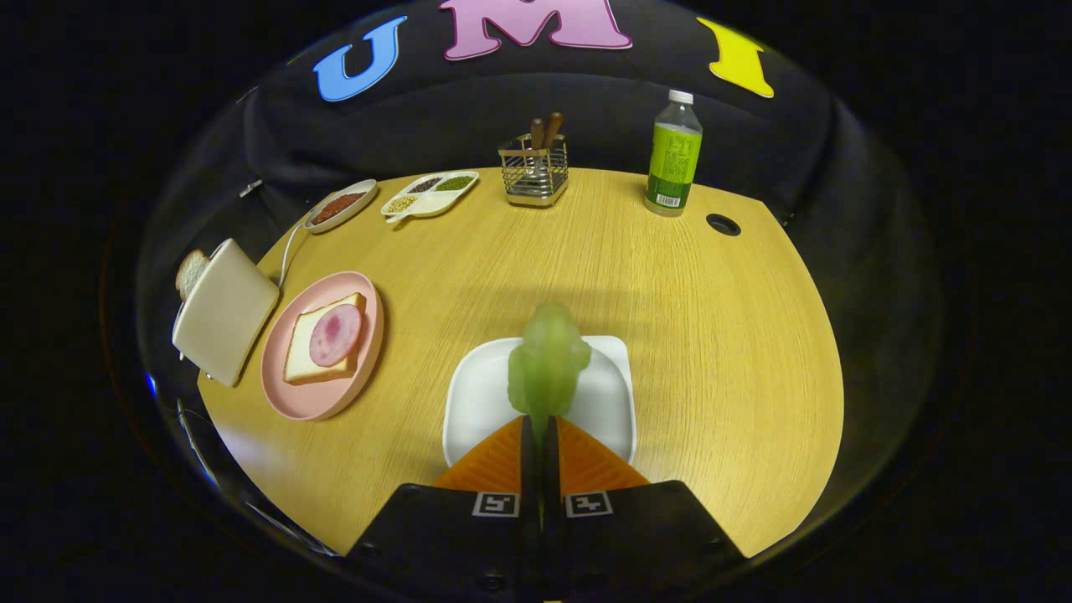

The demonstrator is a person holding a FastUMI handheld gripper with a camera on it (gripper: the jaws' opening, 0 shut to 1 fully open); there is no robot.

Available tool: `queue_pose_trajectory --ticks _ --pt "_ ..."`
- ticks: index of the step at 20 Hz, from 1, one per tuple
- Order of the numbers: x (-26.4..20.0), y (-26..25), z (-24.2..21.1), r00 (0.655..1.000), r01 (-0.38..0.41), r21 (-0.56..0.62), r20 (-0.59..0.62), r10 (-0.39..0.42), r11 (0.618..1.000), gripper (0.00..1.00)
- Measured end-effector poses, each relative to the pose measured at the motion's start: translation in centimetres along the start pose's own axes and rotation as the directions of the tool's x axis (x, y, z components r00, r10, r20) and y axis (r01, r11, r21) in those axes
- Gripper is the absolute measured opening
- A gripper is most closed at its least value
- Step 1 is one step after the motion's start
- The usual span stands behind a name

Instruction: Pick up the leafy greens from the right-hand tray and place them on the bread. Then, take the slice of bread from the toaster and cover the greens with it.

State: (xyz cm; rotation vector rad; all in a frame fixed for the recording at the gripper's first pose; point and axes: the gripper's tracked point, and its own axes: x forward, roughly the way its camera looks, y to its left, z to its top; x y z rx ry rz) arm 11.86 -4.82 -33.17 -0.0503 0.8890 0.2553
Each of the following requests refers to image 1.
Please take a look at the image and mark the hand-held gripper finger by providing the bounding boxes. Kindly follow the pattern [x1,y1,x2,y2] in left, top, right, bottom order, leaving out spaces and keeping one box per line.
[540,415,746,600]
[345,415,541,600]

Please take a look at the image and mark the green lettuce leaf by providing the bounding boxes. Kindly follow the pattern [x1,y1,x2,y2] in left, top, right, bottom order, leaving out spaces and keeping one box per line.
[507,303,593,441]

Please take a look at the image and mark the plain bread slice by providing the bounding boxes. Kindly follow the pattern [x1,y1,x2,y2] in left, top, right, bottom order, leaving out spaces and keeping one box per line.
[175,249,210,302]

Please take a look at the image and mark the white square plate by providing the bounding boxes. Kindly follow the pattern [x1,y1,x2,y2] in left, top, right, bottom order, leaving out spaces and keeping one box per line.
[442,335,637,468]

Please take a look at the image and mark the pink round plate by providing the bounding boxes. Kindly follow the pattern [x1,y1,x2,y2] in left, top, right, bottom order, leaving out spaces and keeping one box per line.
[260,271,386,421]

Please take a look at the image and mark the pink ham slice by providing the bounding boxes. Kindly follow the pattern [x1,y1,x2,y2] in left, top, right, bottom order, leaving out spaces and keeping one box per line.
[309,303,364,368]

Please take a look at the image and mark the bread slice under ham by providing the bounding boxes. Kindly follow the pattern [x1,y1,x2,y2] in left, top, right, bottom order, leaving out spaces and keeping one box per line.
[283,292,368,385]

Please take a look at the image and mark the white divided bean dish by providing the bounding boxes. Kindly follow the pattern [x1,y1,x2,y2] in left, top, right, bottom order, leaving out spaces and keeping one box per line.
[381,171,480,224]

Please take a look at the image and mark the white toaster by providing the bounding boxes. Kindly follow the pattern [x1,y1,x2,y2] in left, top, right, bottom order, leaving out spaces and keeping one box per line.
[172,239,281,388]

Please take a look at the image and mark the red meat slices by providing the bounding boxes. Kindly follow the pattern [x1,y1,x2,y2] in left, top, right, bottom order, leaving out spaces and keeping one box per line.
[312,192,368,225]

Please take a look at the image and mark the beige round plate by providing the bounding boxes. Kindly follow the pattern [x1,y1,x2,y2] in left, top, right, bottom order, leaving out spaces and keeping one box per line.
[303,178,379,234]

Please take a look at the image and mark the green label drink bottle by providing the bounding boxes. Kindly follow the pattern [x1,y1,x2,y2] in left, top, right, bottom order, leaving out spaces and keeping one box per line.
[644,90,704,217]

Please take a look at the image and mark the black backdrop cloth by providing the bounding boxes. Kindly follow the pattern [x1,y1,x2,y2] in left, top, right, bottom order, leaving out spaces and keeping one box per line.
[138,0,943,277]

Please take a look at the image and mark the metal wire utensil holder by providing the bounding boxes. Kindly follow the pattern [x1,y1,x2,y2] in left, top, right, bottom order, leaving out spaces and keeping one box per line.
[498,134,570,209]

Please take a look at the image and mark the white toaster cable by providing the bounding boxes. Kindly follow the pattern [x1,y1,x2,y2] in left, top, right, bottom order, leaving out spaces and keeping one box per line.
[279,219,312,288]

